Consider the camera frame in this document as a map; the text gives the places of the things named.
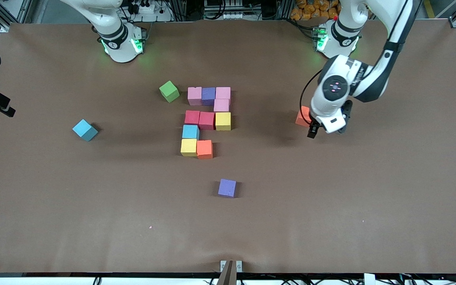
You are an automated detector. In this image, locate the yellow foam block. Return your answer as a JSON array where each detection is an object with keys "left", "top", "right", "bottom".
[
  {"left": 180, "top": 139, "right": 198, "bottom": 157},
  {"left": 215, "top": 112, "right": 232, "bottom": 131}
]

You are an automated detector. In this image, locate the orange foam block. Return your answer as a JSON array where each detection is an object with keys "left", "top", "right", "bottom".
[
  {"left": 295, "top": 106, "right": 312, "bottom": 128},
  {"left": 196, "top": 140, "right": 213, "bottom": 160}
]

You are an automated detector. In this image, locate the red foam block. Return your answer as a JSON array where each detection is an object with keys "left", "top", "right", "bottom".
[
  {"left": 199, "top": 112, "right": 215, "bottom": 131},
  {"left": 184, "top": 110, "right": 201, "bottom": 126}
]

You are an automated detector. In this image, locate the green foam block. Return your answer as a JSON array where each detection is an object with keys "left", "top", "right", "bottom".
[{"left": 159, "top": 80, "right": 181, "bottom": 103}]

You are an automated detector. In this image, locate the cyan foam block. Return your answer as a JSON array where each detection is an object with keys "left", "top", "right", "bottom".
[
  {"left": 182, "top": 125, "right": 200, "bottom": 140},
  {"left": 72, "top": 119, "right": 99, "bottom": 142}
]

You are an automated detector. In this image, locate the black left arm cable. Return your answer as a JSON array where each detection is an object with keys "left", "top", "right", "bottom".
[{"left": 300, "top": 69, "right": 323, "bottom": 119}]

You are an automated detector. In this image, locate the purple foam block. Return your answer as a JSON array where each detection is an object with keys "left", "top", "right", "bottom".
[
  {"left": 218, "top": 179, "right": 237, "bottom": 198},
  {"left": 201, "top": 87, "right": 217, "bottom": 106}
]

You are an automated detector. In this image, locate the silver metal bracket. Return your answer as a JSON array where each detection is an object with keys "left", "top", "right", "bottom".
[{"left": 220, "top": 260, "right": 243, "bottom": 285}]

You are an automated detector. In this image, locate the white equipment rack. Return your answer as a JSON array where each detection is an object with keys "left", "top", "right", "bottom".
[{"left": 203, "top": 0, "right": 249, "bottom": 20}]

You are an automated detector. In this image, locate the white power strip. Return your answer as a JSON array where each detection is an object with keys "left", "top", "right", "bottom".
[{"left": 128, "top": 0, "right": 173, "bottom": 22}]

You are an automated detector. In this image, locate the pile of orange objects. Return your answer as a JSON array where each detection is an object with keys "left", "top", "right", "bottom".
[{"left": 290, "top": 0, "right": 340, "bottom": 21}]

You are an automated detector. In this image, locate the brown table cover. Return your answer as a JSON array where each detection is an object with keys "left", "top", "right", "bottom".
[{"left": 0, "top": 20, "right": 456, "bottom": 274}]

